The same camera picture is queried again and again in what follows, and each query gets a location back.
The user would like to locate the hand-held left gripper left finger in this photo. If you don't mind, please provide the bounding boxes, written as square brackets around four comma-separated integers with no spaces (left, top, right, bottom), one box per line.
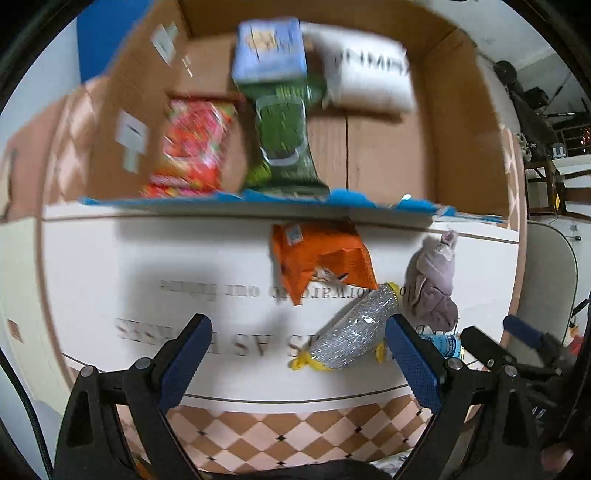
[54,314,213,480]

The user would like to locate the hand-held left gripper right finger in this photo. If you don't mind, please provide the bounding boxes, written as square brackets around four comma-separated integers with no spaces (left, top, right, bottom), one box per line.
[385,315,539,480]

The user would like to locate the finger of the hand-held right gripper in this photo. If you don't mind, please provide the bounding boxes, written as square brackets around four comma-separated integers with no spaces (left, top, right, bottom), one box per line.
[461,326,506,371]
[503,315,563,367]

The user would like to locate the silver and yellow snack packet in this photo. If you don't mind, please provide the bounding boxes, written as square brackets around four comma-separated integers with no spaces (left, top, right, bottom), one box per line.
[289,281,402,374]

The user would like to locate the large cardboard box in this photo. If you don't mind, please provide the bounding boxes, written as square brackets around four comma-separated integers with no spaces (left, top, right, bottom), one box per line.
[0,0,527,232]

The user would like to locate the white printed soft packet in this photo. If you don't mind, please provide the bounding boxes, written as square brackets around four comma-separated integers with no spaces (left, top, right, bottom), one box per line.
[300,23,415,114]

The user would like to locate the blue labelled bottle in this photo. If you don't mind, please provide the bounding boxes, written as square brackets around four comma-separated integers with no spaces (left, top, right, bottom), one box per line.
[418,332,463,361]

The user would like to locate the white rounded table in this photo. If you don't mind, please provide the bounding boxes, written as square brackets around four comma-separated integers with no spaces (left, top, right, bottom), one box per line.
[523,219,581,340]

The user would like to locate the grey plush toy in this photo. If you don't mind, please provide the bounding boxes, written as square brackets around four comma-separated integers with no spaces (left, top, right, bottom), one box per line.
[401,231,461,334]

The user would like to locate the white printed board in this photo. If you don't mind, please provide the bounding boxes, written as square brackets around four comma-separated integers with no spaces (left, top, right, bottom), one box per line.
[39,207,522,408]

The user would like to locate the wooden chair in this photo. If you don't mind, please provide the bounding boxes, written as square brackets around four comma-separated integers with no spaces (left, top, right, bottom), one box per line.
[524,156,570,217]

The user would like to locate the orange snack packet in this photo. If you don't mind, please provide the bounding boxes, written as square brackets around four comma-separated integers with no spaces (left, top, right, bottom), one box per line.
[271,222,379,306]

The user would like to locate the red snack packet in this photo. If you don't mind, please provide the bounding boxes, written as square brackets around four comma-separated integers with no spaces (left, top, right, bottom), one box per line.
[140,96,237,199]

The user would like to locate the black exercise equipment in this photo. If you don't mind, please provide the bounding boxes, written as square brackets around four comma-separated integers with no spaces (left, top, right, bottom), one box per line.
[492,59,583,145]

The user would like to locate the green snack packet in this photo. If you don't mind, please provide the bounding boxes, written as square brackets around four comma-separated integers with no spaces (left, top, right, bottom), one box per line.
[242,74,331,195]

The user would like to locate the pale blue snack packet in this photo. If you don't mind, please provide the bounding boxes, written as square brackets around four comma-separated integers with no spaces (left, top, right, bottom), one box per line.
[231,17,308,86]

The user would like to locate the blue panel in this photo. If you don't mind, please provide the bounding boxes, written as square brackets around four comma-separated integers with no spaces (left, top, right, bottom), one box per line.
[76,0,154,85]

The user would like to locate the black cable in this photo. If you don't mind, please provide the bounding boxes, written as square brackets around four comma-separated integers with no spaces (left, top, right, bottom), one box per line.
[545,216,581,326]

